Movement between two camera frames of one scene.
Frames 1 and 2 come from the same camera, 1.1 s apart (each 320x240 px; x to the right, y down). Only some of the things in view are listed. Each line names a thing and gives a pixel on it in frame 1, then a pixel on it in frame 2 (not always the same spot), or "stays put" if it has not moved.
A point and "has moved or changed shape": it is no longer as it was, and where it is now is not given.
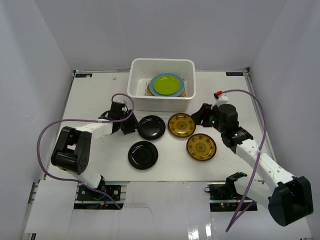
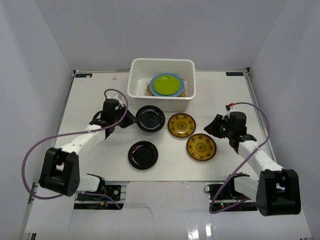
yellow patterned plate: x=181 y=125 stays put
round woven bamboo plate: x=149 y=92 stays put
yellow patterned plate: x=201 y=147 stays put
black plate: x=151 y=127 has moved or changed shape
